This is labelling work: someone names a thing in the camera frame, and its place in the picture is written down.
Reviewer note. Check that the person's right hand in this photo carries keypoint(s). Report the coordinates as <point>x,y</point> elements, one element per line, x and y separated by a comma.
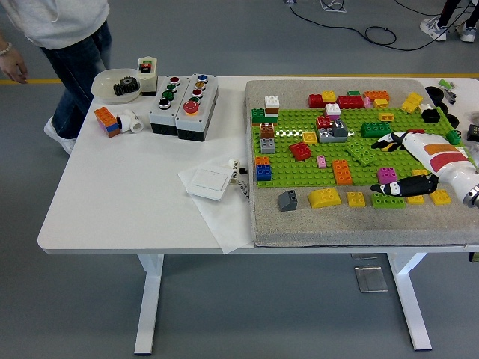
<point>15,67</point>

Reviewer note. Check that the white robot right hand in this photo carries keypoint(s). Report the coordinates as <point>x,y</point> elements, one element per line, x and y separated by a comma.
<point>438,153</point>

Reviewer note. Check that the magenta toy brick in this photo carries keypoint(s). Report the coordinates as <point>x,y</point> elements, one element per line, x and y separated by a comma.
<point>387,175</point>

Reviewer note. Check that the yellow curved toy brick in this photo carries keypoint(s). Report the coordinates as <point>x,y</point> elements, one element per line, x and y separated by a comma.
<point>325,198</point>

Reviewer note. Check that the green studded baseplate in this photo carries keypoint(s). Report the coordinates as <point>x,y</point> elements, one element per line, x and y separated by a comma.
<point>299,175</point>

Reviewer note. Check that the person's right forearm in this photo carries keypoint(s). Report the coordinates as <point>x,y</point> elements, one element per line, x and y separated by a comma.
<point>2,40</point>

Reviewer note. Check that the small green toy brick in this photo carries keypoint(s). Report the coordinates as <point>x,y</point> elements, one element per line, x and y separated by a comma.
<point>454,137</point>

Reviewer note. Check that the black toy brick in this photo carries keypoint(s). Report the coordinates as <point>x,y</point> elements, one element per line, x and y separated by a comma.
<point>431,116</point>

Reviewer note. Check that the small white toy brick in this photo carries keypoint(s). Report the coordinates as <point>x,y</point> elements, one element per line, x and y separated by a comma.
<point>424,108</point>

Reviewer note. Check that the yellow stepped toy brick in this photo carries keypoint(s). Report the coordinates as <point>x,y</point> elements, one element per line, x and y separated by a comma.
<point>411,102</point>

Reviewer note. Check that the long lime green brick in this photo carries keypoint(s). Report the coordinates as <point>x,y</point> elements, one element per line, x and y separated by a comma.
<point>389,202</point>

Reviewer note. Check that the long dark green brick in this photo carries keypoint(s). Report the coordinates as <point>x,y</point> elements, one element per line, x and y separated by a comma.
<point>372,128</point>

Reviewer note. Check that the lime green toy plate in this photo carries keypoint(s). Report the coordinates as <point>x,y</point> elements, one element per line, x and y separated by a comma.
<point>363,153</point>

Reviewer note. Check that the long orange toy brick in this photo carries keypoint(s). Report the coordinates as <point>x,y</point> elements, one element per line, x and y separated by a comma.
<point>376,95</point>

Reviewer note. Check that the dark grey sloped brick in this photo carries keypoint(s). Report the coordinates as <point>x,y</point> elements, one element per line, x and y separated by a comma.
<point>340,129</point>
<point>288,201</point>

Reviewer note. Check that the long red toy brick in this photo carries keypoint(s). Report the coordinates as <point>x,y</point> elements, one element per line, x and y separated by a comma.
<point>350,102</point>

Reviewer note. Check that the multicolour toy brick stack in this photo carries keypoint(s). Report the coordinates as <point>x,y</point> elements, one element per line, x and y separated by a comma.
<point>108,125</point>

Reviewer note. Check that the long grey toy brick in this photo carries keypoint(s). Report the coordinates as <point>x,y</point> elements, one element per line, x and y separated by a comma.
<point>325,136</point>

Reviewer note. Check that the small pink toy brick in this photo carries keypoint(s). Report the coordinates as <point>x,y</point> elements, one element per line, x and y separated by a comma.
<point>322,162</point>

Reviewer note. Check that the flat yellow toy brick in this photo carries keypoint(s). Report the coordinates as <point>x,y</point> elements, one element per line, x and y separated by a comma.
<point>310,138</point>

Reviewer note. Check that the light grey toy brick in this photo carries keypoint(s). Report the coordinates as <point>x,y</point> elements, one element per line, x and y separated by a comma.
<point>268,146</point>

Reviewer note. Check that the thin brown toy brick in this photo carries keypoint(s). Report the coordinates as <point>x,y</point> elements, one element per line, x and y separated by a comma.
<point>272,111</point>

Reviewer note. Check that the blue toy brick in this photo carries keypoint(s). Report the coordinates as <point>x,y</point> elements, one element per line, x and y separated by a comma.
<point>263,172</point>

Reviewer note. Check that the dark green toy brick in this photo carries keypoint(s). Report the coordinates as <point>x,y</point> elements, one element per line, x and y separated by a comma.
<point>262,116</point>

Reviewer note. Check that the black and yellow connector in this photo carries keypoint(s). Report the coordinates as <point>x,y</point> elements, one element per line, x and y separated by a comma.
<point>473,132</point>

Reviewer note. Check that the small green part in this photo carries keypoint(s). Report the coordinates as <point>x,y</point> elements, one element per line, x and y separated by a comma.
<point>444,83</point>

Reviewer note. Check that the person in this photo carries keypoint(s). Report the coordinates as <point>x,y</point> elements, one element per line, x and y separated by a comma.
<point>436,30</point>
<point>67,18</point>

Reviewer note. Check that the white plastic bowl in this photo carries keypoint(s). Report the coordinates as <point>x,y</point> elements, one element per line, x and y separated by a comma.
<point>103,84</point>

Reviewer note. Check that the black metal gear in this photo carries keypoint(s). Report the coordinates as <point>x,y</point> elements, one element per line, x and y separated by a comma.
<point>125,88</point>

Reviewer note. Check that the white pipe tee fitting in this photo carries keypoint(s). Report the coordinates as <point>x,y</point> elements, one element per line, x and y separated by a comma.
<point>131,121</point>

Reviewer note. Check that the white table leg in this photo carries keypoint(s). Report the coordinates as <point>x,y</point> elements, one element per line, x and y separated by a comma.
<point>406,284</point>
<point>149,299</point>

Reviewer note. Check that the grey-brown mat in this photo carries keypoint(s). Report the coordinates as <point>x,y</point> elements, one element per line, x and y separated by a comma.
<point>325,228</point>

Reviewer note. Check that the metal floor plate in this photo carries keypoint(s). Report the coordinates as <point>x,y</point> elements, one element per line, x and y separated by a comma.
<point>370,279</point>

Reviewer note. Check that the grey three-button control box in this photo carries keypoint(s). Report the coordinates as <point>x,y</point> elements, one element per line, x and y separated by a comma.
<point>159,117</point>

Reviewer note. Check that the grey emergency stop control box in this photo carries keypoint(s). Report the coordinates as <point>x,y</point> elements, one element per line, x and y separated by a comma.
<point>191,125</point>

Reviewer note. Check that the white labelled connector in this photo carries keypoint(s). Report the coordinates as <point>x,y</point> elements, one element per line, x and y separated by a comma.
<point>234,164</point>

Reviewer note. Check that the white paper sheet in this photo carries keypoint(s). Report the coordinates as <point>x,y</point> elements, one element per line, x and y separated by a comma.
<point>224,232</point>

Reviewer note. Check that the cream switch box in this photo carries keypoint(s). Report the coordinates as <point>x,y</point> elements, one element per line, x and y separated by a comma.
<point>147,80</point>

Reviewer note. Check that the white wall switch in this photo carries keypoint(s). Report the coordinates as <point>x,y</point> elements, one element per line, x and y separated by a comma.
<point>207,181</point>

